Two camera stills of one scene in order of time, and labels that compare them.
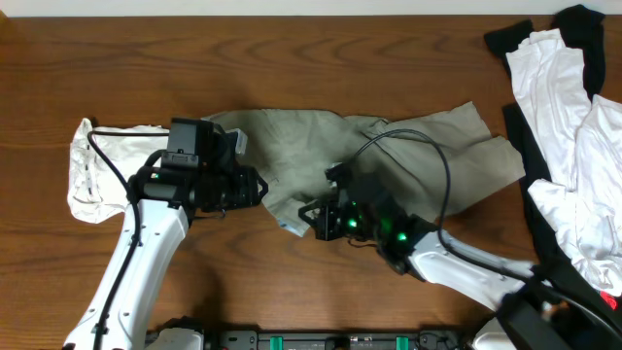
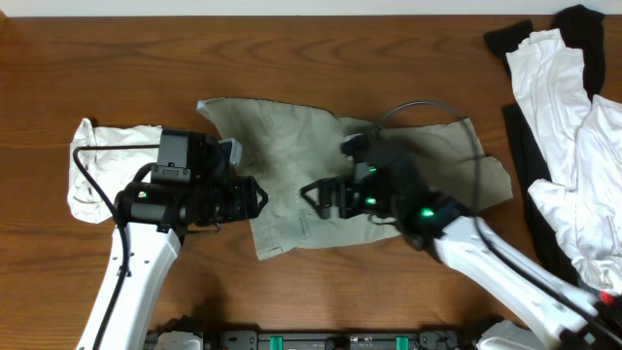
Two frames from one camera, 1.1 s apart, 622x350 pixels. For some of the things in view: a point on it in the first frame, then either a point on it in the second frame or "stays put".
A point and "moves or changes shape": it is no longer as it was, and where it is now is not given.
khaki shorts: [438, 158] moves or changes shape
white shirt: [580, 143] stays put
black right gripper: [325, 229] -> [328, 186]
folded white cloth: [97, 189] stays put
